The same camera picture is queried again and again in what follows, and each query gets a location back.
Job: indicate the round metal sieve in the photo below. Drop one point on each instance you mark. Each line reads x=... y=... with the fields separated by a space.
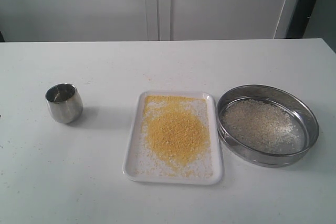
x=288 y=102

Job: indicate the fine yellow sifted grains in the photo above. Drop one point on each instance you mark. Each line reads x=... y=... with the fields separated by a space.
x=174 y=138

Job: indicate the yellow and white grains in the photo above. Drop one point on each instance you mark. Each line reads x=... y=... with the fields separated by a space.
x=264 y=127

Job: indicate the white cabinet doors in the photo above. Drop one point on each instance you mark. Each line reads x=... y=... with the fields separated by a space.
x=144 y=20

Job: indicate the white square tray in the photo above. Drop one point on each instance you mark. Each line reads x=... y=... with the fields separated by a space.
x=131 y=161

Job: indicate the stainless steel cup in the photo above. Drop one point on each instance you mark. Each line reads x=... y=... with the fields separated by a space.
x=64 y=103

